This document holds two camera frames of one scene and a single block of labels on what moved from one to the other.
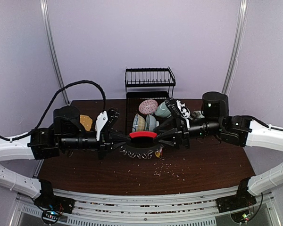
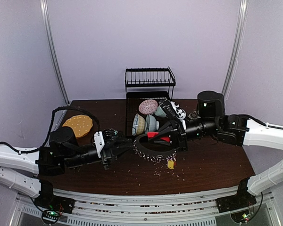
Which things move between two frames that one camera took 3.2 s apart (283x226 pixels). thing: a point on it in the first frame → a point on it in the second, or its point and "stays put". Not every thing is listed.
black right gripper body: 184,133 stays put
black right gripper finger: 166,142 stays put
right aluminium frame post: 241,29 stays put
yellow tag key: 157,154 → 170,164
